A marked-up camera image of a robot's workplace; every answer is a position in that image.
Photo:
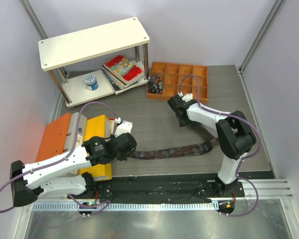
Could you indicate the grey binder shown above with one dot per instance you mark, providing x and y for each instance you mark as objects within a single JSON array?
[{"x": 74, "y": 135}]

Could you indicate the brown blue-flowered tie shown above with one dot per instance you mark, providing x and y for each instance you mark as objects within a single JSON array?
[{"x": 209, "y": 141}]

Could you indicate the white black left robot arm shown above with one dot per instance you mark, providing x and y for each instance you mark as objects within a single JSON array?
[{"x": 29, "y": 179}]

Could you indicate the white slotted cable duct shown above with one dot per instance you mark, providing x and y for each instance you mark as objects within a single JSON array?
[{"x": 72, "y": 206}]

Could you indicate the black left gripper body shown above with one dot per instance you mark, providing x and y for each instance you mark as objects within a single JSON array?
[{"x": 121, "y": 157}]

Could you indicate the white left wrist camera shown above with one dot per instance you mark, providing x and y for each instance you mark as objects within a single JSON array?
[{"x": 123, "y": 127}]

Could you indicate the aluminium extrusion rail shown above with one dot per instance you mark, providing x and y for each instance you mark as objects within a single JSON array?
[{"x": 267, "y": 189}]

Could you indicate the lower stacked books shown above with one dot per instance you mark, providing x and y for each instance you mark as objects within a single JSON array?
[{"x": 118, "y": 87}]

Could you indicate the orange binder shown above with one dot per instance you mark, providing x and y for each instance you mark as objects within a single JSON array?
[{"x": 54, "y": 137}]

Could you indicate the orange compartment tray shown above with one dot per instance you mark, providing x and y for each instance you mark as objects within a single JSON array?
[{"x": 190, "y": 79}]

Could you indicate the yellow binder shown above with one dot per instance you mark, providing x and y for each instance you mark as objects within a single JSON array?
[{"x": 98, "y": 127}]

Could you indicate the blue white jar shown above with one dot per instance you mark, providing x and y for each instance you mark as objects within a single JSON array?
[{"x": 91, "y": 82}]

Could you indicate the red patterned book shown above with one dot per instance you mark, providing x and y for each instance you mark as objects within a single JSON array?
[{"x": 123, "y": 70}]

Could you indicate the white two-tier shelf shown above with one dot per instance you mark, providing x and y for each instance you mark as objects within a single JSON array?
[{"x": 78, "y": 46}]

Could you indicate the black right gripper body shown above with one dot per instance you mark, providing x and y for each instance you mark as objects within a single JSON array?
[{"x": 182, "y": 122}]

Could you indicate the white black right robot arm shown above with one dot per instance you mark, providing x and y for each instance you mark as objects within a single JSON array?
[{"x": 234, "y": 132}]

